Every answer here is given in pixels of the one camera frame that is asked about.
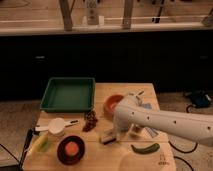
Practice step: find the white measuring cup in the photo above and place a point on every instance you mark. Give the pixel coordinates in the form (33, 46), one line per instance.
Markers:
(56, 126)

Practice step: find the bunch of dark grapes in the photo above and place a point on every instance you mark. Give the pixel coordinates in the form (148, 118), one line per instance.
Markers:
(90, 121)

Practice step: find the dark plate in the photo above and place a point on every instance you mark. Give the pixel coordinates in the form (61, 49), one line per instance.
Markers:
(70, 160)

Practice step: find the orange round fruit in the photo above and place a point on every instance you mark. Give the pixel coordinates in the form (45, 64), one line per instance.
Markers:
(71, 149)

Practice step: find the yellow corn cob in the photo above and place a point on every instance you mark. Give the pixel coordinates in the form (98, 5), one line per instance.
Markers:
(37, 144)

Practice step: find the green chili pepper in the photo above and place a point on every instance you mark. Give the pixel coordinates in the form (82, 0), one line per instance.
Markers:
(147, 150)

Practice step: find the green plastic tray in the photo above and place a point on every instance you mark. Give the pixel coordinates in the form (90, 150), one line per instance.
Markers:
(69, 94)

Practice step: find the metal cup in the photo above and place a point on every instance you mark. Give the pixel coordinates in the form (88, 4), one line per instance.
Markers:
(136, 130)

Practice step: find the black box on floor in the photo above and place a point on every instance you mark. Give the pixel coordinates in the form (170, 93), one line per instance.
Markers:
(199, 99)

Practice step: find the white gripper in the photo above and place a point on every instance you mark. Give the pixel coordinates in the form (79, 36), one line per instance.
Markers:
(118, 134)

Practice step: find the blue striped cloth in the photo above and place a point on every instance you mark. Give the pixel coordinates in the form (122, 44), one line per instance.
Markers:
(152, 132)

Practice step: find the orange bowl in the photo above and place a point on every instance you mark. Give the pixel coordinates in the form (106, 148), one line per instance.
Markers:
(111, 102)

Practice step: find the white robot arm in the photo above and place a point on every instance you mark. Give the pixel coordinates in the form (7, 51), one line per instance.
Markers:
(195, 127)

